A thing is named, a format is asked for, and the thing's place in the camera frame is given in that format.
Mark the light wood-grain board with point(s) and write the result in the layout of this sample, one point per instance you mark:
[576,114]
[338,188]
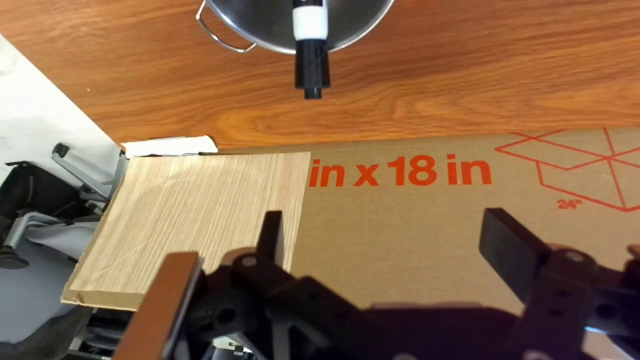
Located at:
[190,215]

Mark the stainless steel pot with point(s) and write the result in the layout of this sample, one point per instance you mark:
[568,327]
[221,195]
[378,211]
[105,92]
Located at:
[260,25]

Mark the brown board with metal edge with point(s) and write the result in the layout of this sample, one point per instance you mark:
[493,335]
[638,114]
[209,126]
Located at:
[160,310]

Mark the black and white marker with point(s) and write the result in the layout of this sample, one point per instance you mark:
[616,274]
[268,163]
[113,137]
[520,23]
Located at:
[311,60]

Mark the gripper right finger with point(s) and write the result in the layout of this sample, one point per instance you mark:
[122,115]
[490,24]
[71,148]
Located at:
[560,290]

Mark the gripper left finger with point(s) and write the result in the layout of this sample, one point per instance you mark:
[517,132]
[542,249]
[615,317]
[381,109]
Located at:
[260,300]

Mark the flat cardboard box, red print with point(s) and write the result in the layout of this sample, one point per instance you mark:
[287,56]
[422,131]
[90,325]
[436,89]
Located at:
[400,235]

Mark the black and grey office chair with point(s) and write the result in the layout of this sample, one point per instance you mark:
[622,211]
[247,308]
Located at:
[35,195]

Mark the white paper label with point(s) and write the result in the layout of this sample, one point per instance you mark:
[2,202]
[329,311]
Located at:
[170,146]

